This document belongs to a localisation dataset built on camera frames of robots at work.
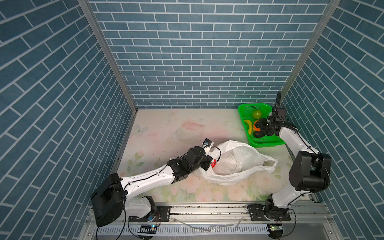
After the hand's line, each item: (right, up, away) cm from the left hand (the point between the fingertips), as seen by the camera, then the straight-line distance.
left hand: (212, 155), depth 78 cm
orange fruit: (+27, +13, +8) cm, 31 cm away
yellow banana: (+30, +15, +27) cm, 43 cm away
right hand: (+30, +17, +14) cm, 37 cm away
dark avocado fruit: (+34, +9, +22) cm, 42 cm away
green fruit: (+37, +23, +33) cm, 55 cm away
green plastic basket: (+29, +26, +34) cm, 51 cm away
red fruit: (+2, -8, +8) cm, 12 cm away
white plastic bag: (+15, -7, +12) cm, 20 cm away
